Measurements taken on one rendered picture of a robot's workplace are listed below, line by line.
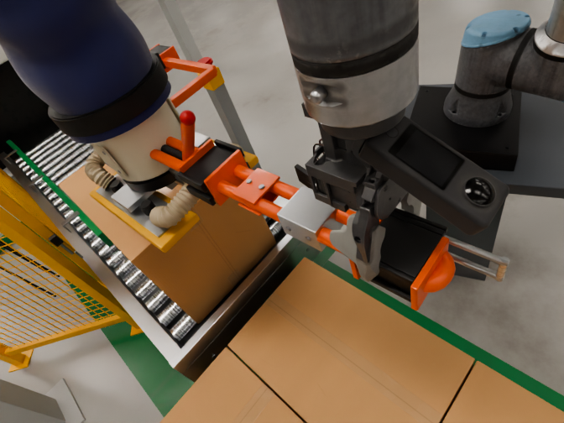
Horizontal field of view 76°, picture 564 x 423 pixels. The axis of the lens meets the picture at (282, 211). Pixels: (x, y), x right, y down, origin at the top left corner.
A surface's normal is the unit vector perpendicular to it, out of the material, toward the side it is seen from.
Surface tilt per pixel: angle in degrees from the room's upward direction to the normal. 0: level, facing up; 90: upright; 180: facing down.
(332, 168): 0
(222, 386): 0
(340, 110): 90
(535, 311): 0
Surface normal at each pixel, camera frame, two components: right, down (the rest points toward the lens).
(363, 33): 0.09, 0.73
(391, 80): 0.39, 0.61
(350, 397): -0.28, -0.64
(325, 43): -0.41, 0.75
